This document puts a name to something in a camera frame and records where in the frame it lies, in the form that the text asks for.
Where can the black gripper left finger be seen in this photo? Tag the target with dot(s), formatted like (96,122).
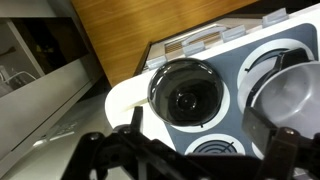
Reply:
(110,156)

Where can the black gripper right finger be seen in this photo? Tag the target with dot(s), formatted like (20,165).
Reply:
(286,156)

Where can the black frying pan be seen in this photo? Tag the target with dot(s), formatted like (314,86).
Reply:
(186,95)

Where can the small grey pot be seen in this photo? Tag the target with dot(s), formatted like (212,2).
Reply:
(293,96)

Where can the grey stove knob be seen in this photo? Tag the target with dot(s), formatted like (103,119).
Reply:
(194,48)
(274,17)
(234,33)
(156,61)

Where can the white toy kitchen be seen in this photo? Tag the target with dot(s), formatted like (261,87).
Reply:
(140,96)

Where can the grey glass door cabinet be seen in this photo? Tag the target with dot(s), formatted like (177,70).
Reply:
(43,90)

